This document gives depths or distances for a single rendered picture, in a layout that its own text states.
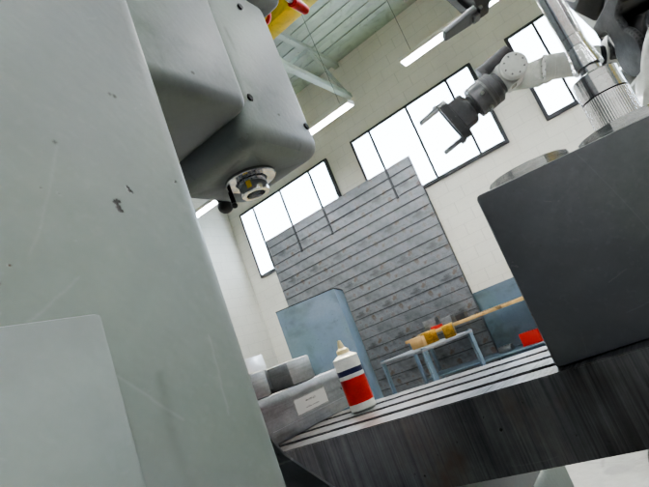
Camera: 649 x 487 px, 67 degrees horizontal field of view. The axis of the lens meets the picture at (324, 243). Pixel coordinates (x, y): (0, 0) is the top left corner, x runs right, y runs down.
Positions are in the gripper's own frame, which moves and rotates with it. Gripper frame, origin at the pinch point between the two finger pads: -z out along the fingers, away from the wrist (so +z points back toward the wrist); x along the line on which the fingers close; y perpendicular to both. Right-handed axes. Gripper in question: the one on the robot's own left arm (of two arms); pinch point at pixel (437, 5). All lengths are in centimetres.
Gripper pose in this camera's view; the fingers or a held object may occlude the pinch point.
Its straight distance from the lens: 91.1
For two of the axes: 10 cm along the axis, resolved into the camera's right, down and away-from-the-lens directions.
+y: -2.1, -2.7, -9.4
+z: 8.1, -5.9, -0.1
